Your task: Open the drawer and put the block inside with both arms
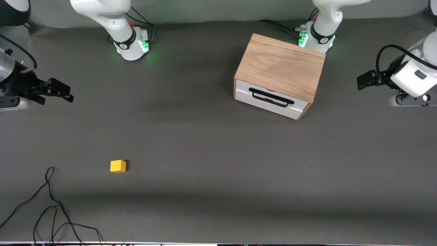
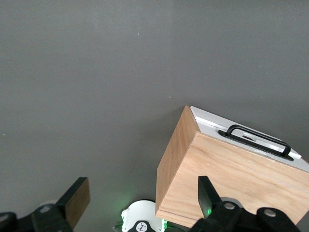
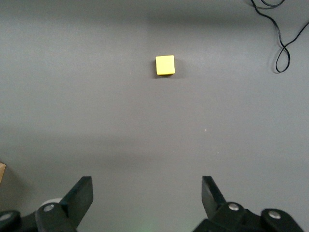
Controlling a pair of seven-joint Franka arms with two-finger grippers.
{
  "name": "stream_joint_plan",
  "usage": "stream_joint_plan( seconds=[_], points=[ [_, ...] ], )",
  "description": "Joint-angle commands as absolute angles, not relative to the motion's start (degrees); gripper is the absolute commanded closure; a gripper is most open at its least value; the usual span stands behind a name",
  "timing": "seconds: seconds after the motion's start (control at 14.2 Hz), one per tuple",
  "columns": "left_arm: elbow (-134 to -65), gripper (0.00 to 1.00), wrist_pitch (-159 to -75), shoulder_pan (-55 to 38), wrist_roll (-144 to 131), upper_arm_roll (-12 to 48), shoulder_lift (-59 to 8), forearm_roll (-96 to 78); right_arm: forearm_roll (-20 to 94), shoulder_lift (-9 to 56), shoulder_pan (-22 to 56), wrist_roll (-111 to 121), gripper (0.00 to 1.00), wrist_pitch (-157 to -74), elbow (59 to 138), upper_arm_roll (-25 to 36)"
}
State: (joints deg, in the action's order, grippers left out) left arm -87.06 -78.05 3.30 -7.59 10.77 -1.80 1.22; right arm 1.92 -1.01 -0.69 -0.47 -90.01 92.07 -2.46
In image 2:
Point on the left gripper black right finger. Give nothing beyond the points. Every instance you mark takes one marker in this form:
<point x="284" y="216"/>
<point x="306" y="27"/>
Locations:
<point x="207" y="200"/>

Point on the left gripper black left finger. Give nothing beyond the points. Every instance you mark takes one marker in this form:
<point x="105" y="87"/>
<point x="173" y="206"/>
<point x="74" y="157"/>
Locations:
<point x="72" y="205"/>

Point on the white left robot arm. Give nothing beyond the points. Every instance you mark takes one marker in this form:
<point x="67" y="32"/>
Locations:
<point x="141" y="212"/>

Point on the wooden drawer cabinet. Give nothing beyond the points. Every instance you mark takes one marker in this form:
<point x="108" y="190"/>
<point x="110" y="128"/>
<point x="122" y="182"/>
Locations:
<point x="241" y="178"/>

